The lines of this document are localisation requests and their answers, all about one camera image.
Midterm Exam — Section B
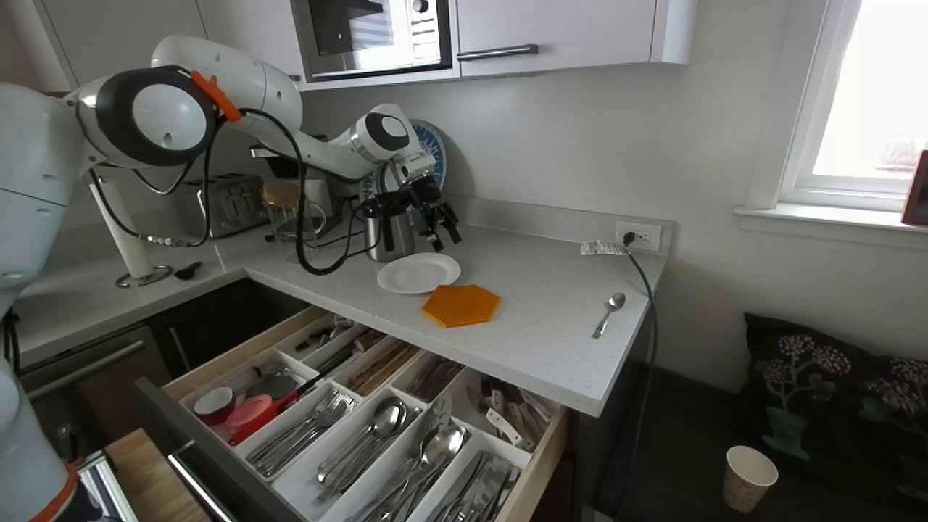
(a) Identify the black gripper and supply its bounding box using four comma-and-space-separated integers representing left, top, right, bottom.
397, 174, 467, 257

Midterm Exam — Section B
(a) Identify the small white plate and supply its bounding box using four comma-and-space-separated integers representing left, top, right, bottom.
375, 251, 467, 299

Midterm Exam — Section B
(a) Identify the blue white decorative plate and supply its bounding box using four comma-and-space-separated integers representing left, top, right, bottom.
409, 116, 452, 197

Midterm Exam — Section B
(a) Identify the grey round mat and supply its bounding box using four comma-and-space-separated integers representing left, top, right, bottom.
252, 363, 304, 403

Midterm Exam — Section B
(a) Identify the wooden kitchen drawer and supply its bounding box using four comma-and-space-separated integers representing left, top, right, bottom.
135, 303, 575, 522

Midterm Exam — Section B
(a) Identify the grey drawer front panel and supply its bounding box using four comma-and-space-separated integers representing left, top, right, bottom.
135, 373, 313, 522

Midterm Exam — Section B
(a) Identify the small silver teaspoon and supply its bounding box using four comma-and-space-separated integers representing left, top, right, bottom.
588, 289, 629, 342

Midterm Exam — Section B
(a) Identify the silver metal spoon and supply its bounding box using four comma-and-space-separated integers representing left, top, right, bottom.
317, 400, 412, 490

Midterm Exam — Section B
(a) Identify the steel and black coffee machine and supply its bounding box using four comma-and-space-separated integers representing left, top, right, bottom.
197, 132, 336, 242

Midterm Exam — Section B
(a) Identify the large silver spoon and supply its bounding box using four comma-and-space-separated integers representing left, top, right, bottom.
371, 422, 474, 522

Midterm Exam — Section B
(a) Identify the built-in steel microwave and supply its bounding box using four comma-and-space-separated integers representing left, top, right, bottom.
288, 0, 458, 83

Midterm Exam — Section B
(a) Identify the silver metal fork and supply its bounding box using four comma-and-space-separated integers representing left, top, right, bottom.
246, 400, 343, 471
261, 393, 358, 479

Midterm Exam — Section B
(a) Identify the wide white cabinet door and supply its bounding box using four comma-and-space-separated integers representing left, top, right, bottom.
452, 0, 699, 80

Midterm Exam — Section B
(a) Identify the silver table knife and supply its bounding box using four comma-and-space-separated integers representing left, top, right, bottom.
433, 451, 526, 522

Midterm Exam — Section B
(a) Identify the pink round silicone lid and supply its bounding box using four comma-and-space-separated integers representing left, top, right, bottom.
216, 390, 267, 441

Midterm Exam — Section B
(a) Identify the white upper cabinet door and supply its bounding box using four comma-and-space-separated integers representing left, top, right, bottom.
37, 0, 226, 90
197, 0, 312, 99

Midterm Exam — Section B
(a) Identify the white cutlery tray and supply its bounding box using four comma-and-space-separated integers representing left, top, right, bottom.
187, 321, 546, 522

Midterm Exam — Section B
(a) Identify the white leaning board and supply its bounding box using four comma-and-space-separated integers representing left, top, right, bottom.
88, 177, 162, 279

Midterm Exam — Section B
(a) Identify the dark floral cushion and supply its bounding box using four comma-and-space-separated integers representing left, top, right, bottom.
736, 309, 928, 516

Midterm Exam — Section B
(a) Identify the white framed window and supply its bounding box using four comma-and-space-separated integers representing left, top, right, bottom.
778, 0, 928, 218

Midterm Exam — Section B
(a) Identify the wooden handled utensil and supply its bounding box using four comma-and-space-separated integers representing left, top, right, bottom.
345, 331, 420, 393

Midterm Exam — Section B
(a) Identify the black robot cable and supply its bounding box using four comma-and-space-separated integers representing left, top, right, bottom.
84, 103, 220, 251
236, 103, 390, 279

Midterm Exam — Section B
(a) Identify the silver cabinet door handle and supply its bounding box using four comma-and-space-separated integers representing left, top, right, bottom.
457, 39, 544, 65

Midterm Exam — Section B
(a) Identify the white wall outlet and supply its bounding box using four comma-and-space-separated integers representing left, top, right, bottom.
612, 218, 668, 257

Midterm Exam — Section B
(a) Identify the metal drawer handle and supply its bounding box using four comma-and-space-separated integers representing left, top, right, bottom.
167, 438, 249, 522

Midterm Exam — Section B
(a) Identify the silver appliance handle bar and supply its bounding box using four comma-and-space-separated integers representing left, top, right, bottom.
23, 335, 152, 400

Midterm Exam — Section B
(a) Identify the small picture frame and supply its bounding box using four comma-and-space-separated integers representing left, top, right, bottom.
900, 147, 928, 231

